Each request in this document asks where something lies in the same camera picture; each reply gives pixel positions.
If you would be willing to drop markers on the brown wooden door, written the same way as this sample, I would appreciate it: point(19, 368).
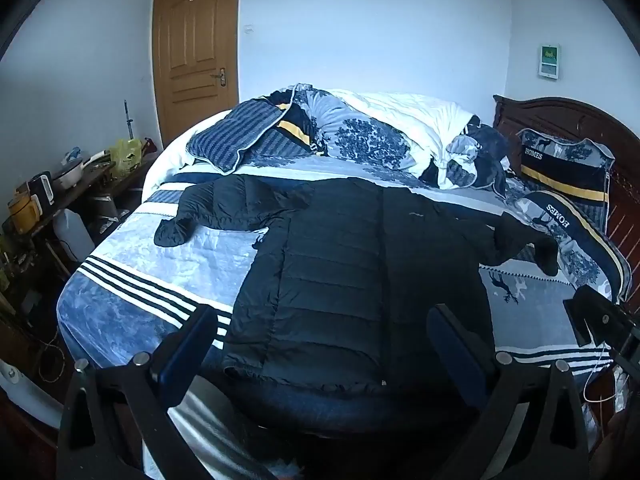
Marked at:
point(197, 50)

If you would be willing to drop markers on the white cooking pot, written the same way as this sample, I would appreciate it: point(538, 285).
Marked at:
point(70, 172)

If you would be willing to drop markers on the yellow electric cooker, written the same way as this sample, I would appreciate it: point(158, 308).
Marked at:
point(22, 212)

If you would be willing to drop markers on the white plastic jug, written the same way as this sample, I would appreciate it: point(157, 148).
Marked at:
point(72, 235)

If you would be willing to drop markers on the dark wooden side table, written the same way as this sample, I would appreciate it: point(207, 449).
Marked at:
point(95, 180)

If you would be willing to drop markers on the white quilt blue tree print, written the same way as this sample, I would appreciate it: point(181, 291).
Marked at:
point(390, 130)

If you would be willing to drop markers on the thin metal pole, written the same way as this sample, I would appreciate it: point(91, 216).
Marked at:
point(129, 120)

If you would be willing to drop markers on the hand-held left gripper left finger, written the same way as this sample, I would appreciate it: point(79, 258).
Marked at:
point(185, 355)

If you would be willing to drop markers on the yellow plastic bag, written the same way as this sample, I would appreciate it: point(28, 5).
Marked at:
point(125, 156)

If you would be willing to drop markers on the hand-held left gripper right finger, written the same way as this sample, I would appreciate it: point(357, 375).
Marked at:
point(450, 345)

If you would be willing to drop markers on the dark wooden headboard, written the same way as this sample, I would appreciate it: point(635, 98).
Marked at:
point(575, 115)

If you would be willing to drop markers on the black puffer jacket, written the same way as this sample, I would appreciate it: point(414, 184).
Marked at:
point(340, 280)

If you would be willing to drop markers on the navy yellow stripe printed pillow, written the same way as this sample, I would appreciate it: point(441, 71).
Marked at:
point(300, 127)
point(565, 170)
point(580, 240)

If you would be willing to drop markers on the black white small appliance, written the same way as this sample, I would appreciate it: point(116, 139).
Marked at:
point(41, 189)

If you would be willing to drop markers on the white green wall panel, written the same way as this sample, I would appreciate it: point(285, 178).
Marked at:
point(549, 61)

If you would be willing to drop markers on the blue striped printed bed blanket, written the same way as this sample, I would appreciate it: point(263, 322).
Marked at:
point(150, 270)

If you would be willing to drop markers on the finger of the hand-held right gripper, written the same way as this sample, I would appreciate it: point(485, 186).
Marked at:
point(595, 315)

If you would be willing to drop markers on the blue striped pillow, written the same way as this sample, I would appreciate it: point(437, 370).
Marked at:
point(235, 132)

